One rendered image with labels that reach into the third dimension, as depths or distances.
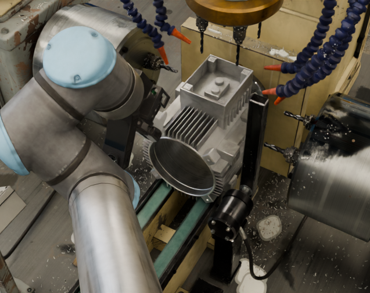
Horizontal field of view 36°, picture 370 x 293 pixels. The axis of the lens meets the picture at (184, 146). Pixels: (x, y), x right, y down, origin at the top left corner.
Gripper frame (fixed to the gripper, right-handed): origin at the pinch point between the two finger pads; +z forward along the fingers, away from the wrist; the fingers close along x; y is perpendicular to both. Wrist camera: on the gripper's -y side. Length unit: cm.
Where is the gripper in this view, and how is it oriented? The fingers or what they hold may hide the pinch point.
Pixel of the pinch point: (151, 138)
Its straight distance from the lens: 110.4
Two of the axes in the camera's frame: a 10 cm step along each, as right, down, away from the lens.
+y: 4.3, -8.9, 1.2
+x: -8.7, -3.7, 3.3
